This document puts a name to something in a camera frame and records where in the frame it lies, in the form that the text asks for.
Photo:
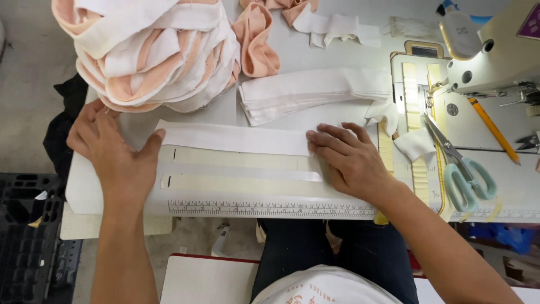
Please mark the person's white shirt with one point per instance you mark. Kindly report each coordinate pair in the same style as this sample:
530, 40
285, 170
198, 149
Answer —
325, 287

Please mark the black cloth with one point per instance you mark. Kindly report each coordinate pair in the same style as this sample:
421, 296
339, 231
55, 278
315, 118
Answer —
63, 122

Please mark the person's dark trousers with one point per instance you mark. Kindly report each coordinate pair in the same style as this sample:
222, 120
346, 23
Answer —
333, 253

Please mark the white board with red edge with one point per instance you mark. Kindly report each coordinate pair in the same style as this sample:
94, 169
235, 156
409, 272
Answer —
206, 281

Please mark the cream sewing machine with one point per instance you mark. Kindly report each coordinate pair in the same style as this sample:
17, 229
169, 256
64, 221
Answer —
498, 46

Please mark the black plastic crate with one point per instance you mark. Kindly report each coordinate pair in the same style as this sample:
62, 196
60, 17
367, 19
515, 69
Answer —
29, 236

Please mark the person's left hand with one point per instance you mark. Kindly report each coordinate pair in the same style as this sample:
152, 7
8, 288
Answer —
110, 156

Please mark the printed paper ruler strip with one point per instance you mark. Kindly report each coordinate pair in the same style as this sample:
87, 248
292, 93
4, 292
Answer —
270, 207

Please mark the white fabric strip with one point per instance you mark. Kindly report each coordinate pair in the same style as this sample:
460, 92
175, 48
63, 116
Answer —
236, 138

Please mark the yellow pencil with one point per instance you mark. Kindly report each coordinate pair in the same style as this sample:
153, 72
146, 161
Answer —
493, 131

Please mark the small white fabric scrap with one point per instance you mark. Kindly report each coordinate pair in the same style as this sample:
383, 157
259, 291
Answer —
415, 144

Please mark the black thread snips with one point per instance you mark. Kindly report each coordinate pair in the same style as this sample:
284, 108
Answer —
527, 142

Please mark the yellow measuring tape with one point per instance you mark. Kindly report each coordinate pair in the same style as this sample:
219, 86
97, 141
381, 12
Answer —
438, 152

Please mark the person's right hand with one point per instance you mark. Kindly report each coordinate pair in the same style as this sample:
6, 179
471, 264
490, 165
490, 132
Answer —
352, 162

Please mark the pink fabric piece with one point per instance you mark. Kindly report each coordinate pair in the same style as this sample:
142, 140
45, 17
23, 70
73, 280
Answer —
255, 42

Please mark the stack of white fabric strips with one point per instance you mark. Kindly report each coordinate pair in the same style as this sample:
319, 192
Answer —
312, 95

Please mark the white oil bottle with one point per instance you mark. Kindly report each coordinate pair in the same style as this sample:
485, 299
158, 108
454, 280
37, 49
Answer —
460, 29

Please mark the pile of pink white garments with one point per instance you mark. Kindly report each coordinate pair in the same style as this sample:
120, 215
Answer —
147, 50

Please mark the white fabric scraps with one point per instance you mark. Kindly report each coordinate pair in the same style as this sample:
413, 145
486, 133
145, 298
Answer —
333, 27

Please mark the blue plastic bag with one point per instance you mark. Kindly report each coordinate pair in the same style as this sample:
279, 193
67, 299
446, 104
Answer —
502, 236

